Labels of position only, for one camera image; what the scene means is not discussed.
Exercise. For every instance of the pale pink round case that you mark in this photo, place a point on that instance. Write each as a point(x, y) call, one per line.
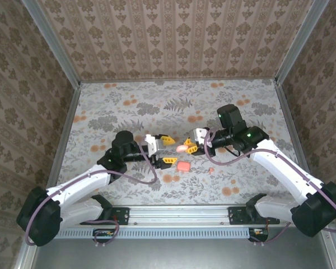
point(182, 148)

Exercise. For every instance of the coral pink earbud charging case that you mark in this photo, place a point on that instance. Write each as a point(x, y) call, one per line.
point(183, 166)

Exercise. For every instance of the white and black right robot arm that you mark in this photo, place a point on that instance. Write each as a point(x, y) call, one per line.
point(285, 171)

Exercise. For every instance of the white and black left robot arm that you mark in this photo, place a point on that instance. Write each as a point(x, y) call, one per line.
point(81, 185)

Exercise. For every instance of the floral patterned table cover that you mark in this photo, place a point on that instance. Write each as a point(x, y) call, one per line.
point(184, 190)

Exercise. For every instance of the black connector board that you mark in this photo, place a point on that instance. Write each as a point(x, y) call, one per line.
point(105, 236)
point(259, 235)

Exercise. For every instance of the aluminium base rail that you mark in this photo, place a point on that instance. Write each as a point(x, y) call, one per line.
point(179, 215)

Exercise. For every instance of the aluminium side rail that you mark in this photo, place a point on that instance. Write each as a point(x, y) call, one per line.
point(284, 98)
point(63, 140)

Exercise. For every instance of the aluminium corner post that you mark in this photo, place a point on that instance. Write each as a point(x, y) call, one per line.
point(300, 42)
point(54, 45)

